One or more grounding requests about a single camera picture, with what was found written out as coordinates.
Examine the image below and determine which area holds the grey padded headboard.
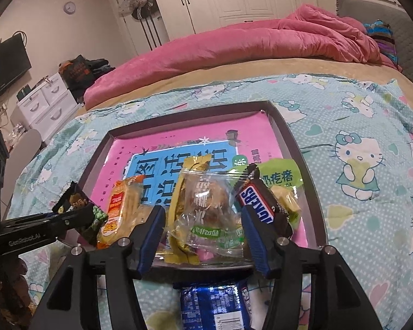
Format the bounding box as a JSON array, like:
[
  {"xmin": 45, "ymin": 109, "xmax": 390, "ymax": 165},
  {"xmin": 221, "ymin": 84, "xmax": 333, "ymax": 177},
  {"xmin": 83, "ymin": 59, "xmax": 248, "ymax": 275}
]
[{"xmin": 336, "ymin": 0, "xmax": 413, "ymax": 82}]

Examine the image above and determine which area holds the black green peas packet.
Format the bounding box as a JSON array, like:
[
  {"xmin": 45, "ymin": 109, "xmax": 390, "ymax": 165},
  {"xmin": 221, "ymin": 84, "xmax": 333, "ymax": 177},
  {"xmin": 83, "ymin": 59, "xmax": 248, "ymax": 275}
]
[{"xmin": 51, "ymin": 182, "xmax": 108, "ymax": 247}]

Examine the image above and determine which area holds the green label wrapped cake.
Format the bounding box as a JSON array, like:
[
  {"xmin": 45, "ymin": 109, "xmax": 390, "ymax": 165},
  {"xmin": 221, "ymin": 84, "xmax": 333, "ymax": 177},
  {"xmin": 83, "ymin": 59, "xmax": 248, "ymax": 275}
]
[{"xmin": 259, "ymin": 158, "xmax": 304, "ymax": 231}]

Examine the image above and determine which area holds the round wall clock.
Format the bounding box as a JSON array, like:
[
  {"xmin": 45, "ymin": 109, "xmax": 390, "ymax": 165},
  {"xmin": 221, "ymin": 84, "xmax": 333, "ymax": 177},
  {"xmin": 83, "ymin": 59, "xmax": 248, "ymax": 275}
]
[{"xmin": 63, "ymin": 1, "xmax": 76, "ymax": 15}]

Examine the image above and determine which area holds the Snickers bar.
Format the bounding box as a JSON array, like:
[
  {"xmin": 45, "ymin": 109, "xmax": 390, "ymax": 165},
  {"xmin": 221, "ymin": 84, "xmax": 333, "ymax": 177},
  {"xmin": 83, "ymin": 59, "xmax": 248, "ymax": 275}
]
[{"xmin": 233, "ymin": 163, "xmax": 294, "ymax": 241}]

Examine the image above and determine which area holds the blue Oreo cookie pack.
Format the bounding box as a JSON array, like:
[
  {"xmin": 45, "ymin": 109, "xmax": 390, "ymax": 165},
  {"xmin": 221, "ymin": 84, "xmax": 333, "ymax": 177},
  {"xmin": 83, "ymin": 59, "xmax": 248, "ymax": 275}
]
[{"xmin": 174, "ymin": 279, "xmax": 252, "ymax": 330}]

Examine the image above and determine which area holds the tan bed blanket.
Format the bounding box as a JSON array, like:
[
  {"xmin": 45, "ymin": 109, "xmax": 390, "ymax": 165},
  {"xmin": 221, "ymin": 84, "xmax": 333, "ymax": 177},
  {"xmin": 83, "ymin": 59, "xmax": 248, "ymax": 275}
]
[{"xmin": 75, "ymin": 57, "xmax": 413, "ymax": 125}]

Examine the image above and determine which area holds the coat rack with clothes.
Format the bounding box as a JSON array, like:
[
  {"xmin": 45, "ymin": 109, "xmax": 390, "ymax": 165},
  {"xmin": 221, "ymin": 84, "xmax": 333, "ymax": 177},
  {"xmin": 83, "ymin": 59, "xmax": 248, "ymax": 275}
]
[{"xmin": 115, "ymin": 0, "xmax": 169, "ymax": 55}]

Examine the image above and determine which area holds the pink quilt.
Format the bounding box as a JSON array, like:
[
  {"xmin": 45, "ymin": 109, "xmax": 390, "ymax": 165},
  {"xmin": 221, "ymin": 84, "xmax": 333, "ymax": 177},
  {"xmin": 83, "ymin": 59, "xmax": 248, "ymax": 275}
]
[{"xmin": 84, "ymin": 4, "xmax": 395, "ymax": 109}]

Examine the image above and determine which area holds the dark cardboard box tray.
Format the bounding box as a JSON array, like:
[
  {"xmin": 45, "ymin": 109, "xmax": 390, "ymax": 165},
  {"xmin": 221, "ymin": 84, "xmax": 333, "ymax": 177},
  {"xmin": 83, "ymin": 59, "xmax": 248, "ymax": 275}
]
[{"xmin": 63, "ymin": 100, "xmax": 328, "ymax": 276}]

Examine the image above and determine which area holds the colourful striped pillow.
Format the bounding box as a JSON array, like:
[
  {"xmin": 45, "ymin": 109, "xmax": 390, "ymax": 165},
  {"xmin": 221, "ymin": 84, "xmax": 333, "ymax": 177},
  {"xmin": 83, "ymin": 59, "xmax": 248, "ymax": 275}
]
[{"xmin": 364, "ymin": 20, "xmax": 399, "ymax": 67}]

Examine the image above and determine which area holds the pink blue picture book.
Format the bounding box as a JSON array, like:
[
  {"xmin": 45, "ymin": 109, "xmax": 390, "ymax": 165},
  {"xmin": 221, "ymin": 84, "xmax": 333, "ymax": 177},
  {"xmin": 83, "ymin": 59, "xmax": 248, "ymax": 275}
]
[{"xmin": 89, "ymin": 112, "xmax": 309, "ymax": 248}]

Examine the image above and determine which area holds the yellow wafer bar pack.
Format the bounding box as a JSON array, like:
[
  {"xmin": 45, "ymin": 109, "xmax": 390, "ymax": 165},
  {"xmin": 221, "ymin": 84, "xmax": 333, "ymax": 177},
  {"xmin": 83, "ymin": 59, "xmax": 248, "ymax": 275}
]
[{"xmin": 165, "ymin": 154, "xmax": 212, "ymax": 265}]

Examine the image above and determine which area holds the black orange bag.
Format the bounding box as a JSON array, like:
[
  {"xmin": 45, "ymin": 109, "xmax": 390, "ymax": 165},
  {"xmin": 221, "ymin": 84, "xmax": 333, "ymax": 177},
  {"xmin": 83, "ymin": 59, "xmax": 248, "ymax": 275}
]
[{"xmin": 58, "ymin": 54, "xmax": 115, "ymax": 104}]

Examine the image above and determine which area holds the orange rice cracker pack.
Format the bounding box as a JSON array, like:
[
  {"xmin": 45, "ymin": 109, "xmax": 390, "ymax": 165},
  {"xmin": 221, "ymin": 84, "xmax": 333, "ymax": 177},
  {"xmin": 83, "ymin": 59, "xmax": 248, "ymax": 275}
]
[{"xmin": 97, "ymin": 175, "xmax": 151, "ymax": 249}]

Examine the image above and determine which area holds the black television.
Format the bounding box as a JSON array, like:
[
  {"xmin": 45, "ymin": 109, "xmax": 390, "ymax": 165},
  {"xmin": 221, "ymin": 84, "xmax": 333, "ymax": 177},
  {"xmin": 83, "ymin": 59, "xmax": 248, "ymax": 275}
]
[{"xmin": 0, "ymin": 34, "xmax": 32, "ymax": 97}]

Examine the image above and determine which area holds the white drawer chest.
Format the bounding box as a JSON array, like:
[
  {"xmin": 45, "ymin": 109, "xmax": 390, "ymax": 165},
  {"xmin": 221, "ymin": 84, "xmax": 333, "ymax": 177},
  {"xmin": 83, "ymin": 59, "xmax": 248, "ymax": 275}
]
[{"xmin": 10, "ymin": 73, "xmax": 80, "ymax": 144}]

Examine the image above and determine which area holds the clear wrapped round pastry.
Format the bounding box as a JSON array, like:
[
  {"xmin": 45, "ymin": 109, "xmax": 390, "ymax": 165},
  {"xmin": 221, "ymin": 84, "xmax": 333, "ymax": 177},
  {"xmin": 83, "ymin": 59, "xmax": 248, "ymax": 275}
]
[{"xmin": 173, "ymin": 170, "xmax": 244, "ymax": 258}]

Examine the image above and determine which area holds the Hello Kitty teal sheet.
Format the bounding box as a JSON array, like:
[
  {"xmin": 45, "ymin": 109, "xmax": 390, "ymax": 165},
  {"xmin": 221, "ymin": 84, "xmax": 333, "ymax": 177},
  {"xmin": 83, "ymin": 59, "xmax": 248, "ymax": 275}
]
[{"xmin": 9, "ymin": 74, "xmax": 413, "ymax": 329}]

